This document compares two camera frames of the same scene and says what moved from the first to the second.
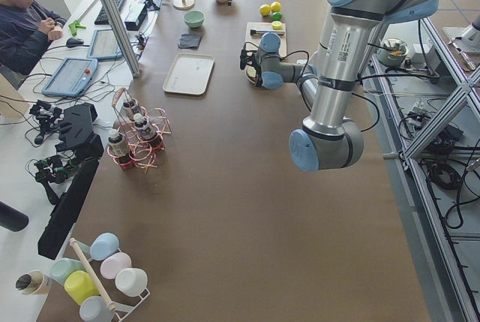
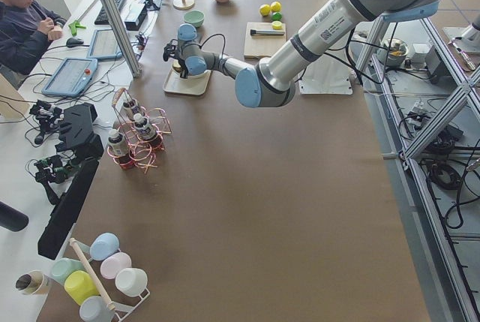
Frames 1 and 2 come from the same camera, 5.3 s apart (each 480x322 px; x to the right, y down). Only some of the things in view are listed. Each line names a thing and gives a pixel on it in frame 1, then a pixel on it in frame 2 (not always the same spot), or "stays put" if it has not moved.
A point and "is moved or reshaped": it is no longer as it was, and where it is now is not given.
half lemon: [277, 25] stays put
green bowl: [194, 19] stays put
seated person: [25, 26] stays put
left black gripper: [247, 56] to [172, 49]
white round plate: [250, 73] is moved or reshaped
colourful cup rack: [100, 275] stays put
